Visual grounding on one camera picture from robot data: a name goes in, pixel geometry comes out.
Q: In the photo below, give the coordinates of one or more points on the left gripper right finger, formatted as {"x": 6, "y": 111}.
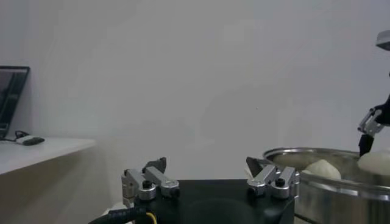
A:
{"x": 268, "y": 176}

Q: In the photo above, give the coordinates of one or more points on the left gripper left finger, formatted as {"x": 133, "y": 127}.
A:
{"x": 161, "y": 181}

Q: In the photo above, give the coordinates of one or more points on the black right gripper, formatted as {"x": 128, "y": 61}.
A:
{"x": 385, "y": 114}

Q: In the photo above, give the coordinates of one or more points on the white steamed baozi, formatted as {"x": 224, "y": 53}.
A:
{"x": 323, "y": 170}
{"x": 376, "y": 163}

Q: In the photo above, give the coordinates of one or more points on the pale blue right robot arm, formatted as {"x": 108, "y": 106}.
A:
{"x": 384, "y": 39}

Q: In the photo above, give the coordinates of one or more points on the perforated steel steamer basket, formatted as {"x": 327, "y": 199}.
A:
{"x": 335, "y": 198}

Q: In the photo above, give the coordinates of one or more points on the white side table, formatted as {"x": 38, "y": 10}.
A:
{"x": 45, "y": 152}

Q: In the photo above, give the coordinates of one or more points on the small white device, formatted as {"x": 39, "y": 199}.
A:
{"x": 22, "y": 140}

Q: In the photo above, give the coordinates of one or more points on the black laptop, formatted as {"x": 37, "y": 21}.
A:
{"x": 12, "y": 97}

